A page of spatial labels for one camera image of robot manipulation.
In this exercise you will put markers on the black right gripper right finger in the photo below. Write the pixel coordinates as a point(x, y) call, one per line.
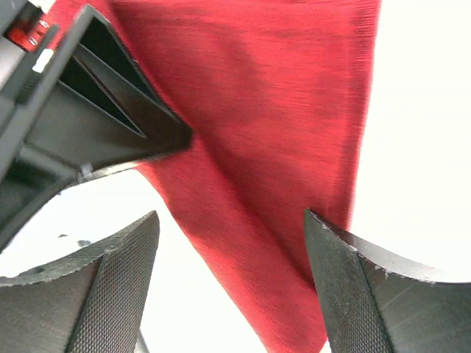
point(374, 300)

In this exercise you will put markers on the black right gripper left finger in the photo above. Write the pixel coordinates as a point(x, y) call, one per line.
point(91, 300)

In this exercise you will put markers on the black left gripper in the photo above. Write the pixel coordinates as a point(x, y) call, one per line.
point(91, 109)

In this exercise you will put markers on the dark red cloth napkin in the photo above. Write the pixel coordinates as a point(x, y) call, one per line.
point(276, 94)

